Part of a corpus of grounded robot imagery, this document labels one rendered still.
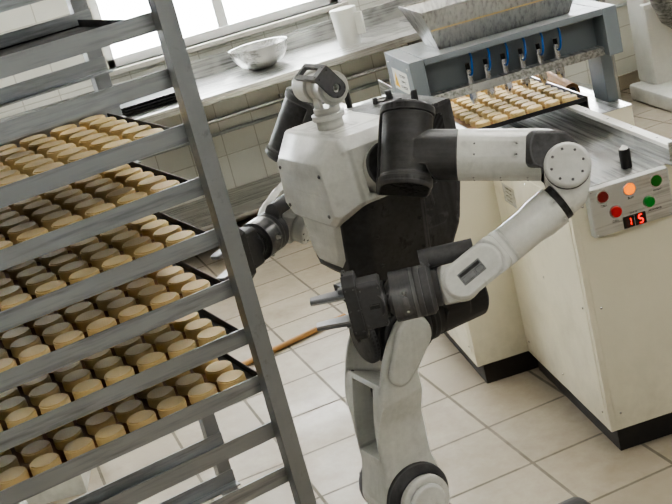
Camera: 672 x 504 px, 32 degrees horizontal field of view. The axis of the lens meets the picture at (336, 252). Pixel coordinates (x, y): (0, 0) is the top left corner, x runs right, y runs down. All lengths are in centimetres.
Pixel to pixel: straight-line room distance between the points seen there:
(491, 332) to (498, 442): 46
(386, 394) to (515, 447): 151
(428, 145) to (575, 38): 209
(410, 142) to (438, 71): 190
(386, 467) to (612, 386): 127
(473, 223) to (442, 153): 196
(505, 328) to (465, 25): 105
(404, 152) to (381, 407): 56
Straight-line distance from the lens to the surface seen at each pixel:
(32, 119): 181
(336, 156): 211
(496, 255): 195
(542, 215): 198
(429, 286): 196
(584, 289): 338
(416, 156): 201
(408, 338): 228
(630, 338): 349
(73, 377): 202
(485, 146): 200
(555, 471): 361
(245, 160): 684
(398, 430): 238
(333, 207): 213
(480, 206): 395
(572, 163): 197
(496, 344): 412
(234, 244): 190
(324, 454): 400
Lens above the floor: 185
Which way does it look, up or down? 18 degrees down
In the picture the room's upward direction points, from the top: 15 degrees counter-clockwise
